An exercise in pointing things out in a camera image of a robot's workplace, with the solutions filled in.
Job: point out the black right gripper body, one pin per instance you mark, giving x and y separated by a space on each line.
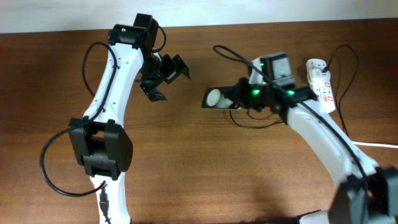
250 95

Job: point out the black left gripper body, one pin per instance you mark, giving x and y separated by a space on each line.
156 71

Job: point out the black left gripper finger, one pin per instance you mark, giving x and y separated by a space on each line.
181 67
156 95

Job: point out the black Samsung Galaxy smartphone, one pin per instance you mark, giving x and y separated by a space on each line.
219 98

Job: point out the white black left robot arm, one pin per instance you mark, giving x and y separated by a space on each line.
99 140

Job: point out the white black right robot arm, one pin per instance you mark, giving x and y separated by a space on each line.
366 193

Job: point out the white USB charger plug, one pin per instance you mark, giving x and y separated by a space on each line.
315 72

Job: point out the white power strip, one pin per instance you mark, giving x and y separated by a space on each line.
324 92

